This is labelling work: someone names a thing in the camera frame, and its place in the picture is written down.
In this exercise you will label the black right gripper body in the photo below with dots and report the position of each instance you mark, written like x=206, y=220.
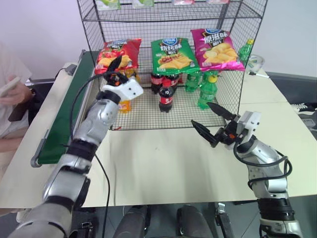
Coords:
x=226, y=134

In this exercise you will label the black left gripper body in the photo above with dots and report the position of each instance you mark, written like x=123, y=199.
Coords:
x=115, y=78

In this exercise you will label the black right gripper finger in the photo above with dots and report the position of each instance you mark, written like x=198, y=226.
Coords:
x=220, y=109
x=203, y=131

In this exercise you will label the white smartphone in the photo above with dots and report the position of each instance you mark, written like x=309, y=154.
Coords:
x=10, y=85

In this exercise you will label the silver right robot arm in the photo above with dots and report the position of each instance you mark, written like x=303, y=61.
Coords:
x=265, y=151

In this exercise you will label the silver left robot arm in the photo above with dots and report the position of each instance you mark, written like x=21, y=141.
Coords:
x=96, y=124

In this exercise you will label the grey conveyor motor box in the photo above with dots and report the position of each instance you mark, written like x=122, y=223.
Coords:
x=70, y=69

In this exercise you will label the green conveyor belt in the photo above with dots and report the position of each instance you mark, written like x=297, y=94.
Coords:
x=67, y=106

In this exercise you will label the person's hand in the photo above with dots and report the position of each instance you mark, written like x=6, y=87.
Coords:
x=12, y=99

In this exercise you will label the orange soda bottle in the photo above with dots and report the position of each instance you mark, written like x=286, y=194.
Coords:
x=130, y=73
x=125, y=106

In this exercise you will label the red chips bag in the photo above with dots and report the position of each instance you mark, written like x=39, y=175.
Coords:
x=128, y=49

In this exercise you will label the green soda bottle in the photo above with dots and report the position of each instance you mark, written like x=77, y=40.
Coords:
x=192, y=81
x=207, y=94
x=245, y=52

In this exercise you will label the cola bottle red label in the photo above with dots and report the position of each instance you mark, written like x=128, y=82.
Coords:
x=166, y=98
x=155, y=83
x=174, y=80

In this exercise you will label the white marker pen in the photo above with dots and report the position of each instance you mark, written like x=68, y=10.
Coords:
x=258, y=75

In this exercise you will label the green chips bag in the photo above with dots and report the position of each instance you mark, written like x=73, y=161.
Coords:
x=173, y=57

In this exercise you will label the pink chips bag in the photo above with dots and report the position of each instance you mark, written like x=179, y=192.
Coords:
x=218, y=52

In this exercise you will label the green snack packet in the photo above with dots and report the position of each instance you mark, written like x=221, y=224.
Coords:
x=143, y=2
x=109, y=3

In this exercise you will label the black chair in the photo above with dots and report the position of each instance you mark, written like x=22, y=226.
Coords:
x=40, y=99

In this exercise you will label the black white sneaker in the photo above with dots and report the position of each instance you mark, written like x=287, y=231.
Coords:
x=303, y=107

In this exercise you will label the pink snack packet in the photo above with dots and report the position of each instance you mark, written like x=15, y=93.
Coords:
x=183, y=1
x=218, y=1

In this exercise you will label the dark rounded shape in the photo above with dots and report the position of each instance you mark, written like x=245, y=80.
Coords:
x=192, y=220
x=133, y=220

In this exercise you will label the person in white clothes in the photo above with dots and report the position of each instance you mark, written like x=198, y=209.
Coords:
x=10, y=116

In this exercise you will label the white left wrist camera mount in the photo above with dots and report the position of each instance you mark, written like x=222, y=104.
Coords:
x=130, y=88

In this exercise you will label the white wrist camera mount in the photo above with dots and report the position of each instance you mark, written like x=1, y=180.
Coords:
x=250, y=119
x=130, y=88

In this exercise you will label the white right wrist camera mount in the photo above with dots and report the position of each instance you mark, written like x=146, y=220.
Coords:
x=250, y=119

